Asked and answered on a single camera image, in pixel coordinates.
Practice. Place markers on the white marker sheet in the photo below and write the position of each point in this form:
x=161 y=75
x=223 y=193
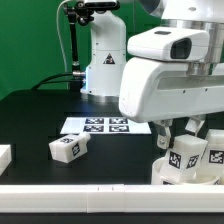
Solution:
x=103 y=125

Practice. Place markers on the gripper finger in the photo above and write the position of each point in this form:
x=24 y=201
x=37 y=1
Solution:
x=163 y=132
x=195 y=123

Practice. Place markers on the camera on mount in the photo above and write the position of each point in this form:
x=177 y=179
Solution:
x=101 y=4

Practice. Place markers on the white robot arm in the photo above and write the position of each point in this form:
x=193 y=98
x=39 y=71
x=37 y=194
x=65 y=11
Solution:
x=109 y=44

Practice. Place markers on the white left barrier block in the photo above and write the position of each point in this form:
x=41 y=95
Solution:
x=5 y=157

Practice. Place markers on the white front barrier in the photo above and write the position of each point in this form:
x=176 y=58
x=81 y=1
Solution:
x=111 y=198

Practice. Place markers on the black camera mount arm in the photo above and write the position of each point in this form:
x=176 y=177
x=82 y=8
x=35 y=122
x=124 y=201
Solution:
x=78 y=13

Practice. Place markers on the white round stool seat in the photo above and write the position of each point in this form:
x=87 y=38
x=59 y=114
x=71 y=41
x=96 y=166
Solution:
x=158 y=179

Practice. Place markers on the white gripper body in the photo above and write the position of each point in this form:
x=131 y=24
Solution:
x=169 y=75

